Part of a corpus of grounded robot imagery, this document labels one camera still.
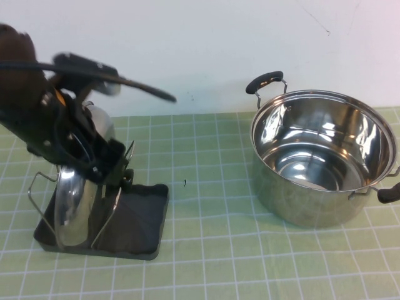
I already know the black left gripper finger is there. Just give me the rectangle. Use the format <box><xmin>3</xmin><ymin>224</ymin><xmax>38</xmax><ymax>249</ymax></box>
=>
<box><xmin>92</xmin><ymin>140</ymin><xmax>125</xmax><ymax>172</ymax></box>
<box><xmin>83</xmin><ymin>162</ymin><xmax>111</xmax><ymax>188</ymax></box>

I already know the black cable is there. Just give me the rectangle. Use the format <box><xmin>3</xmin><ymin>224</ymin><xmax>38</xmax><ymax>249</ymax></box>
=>
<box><xmin>0</xmin><ymin>61</ymin><xmax>178</xmax><ymax>103</ymax></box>

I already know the metal wire lid rack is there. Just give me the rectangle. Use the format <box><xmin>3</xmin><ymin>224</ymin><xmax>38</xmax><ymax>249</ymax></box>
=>
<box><xmin>27</xmin><ymin>140</ymin><xmax>136</xmax><ymax>251</ymax></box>

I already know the stainless steel cooking pot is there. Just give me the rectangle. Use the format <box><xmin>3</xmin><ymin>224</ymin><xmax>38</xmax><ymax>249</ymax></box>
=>
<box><xmin>245</xmin><ymin>71</ymin><xmax>400</xmax><ymax>228</ymax></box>

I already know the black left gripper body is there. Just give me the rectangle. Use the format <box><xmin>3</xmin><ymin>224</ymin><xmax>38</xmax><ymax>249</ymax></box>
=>
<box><xmin>26</xmin><ymin>89</ymin><xmax>98</xmax><ymax>178</ymax></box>

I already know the black rectangular drip tray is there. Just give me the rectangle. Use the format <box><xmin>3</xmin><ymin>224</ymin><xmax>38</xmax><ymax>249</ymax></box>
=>
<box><xmin>33</xmin><ymin>183</ymin><xmax>171</xmax><ymax>262</ymax></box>

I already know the steel pot lid black knob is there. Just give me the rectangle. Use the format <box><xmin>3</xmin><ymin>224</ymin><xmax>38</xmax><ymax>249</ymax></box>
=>
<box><xmin>56</xmin><ymin>101</ymin><xmax>134</xmax><ymax>248</ymax></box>

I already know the green checkered tablecloth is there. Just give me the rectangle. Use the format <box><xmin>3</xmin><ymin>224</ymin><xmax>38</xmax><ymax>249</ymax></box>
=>
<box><xmin>0</xmin><ymin>107</ymin><xmax>400</xmax><ymax>300</ymax></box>

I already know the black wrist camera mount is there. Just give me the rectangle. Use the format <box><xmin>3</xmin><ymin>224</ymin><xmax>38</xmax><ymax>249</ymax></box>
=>
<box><xmin>52</xmin><ymin>52</ymin><xmax>121</xmax><ymax>95</ymax></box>

